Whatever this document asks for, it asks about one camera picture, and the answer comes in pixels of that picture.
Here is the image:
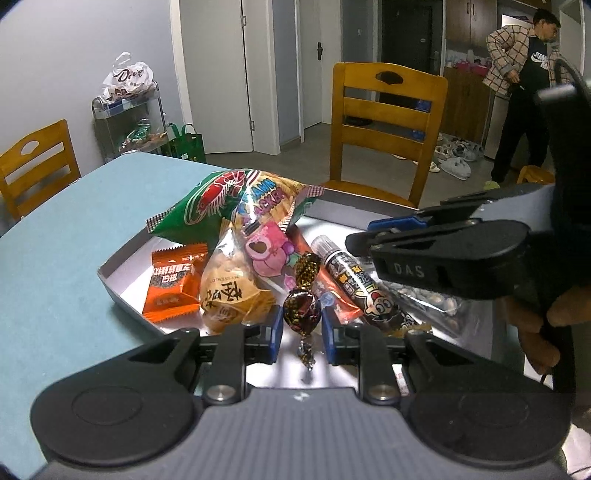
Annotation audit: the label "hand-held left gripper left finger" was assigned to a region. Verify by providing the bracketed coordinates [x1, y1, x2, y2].
[92, 305, 284, 406]

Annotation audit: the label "green tote bag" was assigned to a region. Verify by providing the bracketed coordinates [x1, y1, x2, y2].
[166, 122, 206, 163]

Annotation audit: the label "tan bag of round nuts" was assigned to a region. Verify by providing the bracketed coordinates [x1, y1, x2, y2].
[198, 226, 282, 335]

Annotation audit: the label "green shrimp cracker bag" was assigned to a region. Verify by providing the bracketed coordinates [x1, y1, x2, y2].
[146, 168, 326, 259]

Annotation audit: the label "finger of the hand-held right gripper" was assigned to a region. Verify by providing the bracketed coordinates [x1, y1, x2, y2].
[346, 219, 481, 254]
[368, 191, 509, 232]

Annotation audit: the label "dark entry door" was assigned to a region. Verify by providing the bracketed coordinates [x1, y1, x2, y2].
[381, 0, 446, 77]

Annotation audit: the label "black printed candy tube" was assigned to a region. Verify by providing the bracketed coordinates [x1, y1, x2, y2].
[310, 234, 432, 335]

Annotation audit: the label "orange square snack packet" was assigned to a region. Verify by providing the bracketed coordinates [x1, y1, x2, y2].
[142, 243, 209, 324]

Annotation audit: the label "snack packets on cart shelf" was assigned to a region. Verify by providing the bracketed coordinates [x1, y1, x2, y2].
[121, 124, 167, 151]

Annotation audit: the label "grey box white inside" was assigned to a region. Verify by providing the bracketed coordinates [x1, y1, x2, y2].
[97, 180, 525, 393]

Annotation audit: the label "brown wooden cabinet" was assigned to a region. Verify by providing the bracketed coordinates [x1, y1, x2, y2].
[443, 0, 504, 145]

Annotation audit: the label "white plastic shopping bag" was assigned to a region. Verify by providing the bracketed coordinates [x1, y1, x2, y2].
[102, 52, 155, 100]

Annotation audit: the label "metal shelf cart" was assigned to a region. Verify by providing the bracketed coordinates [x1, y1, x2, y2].
[91, 80, 169, 160]

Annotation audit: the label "white closet door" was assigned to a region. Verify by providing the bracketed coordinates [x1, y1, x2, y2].
[178, 0, 256, 155]

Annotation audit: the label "white door black handle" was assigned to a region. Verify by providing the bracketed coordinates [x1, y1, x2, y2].
[298, 0, 342, 132]

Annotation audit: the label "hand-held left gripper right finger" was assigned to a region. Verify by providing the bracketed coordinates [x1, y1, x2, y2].
[323, 308, 513, 406]

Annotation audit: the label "yellow stool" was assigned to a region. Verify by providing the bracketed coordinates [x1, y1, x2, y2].
[516, 165, 555, 185]

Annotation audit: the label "group of shoes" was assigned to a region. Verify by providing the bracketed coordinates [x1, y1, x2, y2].
[392, 131, 485, 182]

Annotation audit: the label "yellow wooden chair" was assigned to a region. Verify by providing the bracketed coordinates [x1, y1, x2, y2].
[323, 62, 450, 208]
[0, 119, 81, 221]

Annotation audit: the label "clear nut bag blue label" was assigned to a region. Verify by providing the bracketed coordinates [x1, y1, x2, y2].
[388, 281, 472, 337]

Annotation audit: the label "person's right hand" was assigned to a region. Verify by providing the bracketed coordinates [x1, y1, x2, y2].
[505, 286, 591, 376]

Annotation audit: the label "clear bag pink bear print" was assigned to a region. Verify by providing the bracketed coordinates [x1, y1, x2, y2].
[231, 217, 315, 296]

